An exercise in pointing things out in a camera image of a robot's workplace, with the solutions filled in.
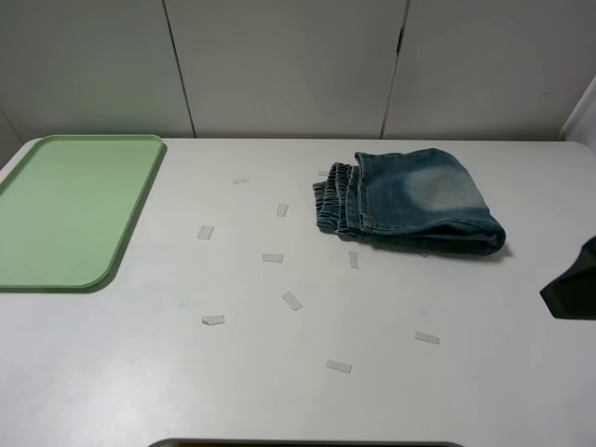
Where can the blue denim children's shorts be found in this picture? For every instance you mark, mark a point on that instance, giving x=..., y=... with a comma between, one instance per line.
x=425, y=200

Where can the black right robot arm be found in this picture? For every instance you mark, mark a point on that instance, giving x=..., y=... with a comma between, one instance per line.
x=572, y=295

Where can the green plastic tray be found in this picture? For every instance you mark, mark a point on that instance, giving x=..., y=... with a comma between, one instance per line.
x=68, y=208

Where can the clear tape piece upper middle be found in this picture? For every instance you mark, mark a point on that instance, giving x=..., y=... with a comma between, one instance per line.
x=282, y=210

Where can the clear tape piece right middle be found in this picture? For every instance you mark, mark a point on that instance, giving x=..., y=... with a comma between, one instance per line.
x=353, y=259

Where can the clear tape piece lower left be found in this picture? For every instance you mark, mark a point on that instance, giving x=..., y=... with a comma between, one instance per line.
x=213, y=320

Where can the clear tape piece bottom centre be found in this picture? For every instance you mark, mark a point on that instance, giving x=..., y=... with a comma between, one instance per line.
x=338, y=366

